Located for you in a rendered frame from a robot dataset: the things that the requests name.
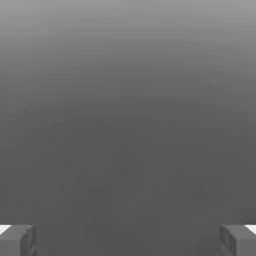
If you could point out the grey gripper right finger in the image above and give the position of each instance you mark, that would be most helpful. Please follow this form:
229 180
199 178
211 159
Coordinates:
238 240

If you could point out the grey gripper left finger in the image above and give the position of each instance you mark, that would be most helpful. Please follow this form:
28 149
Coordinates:
18 240

